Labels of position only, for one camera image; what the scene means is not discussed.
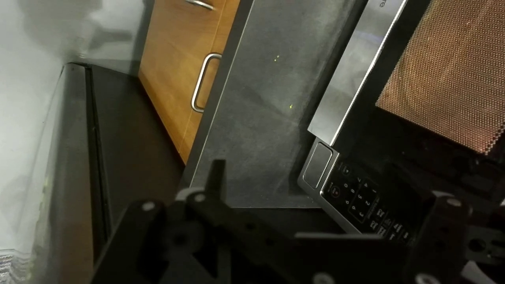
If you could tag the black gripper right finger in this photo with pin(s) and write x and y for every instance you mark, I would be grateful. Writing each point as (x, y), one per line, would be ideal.
(443, 237)

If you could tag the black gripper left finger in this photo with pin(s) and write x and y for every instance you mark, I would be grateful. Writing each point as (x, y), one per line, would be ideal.
(159, 242)

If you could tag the stainless steel microwave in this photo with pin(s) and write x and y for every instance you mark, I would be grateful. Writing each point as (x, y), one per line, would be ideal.
(357, 68)

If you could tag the stainless steel refrigerator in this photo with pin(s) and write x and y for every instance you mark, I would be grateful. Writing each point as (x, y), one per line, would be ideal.
(132, 158)

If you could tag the black countertop slab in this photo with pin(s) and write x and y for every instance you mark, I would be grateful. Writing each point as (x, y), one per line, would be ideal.
(263, 105)

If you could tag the wooden lower cabinet door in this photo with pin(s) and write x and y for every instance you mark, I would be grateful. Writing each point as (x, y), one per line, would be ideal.
(163, 64)

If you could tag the small closed wooden drawer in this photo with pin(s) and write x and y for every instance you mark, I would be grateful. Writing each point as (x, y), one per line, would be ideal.
(215, 32)

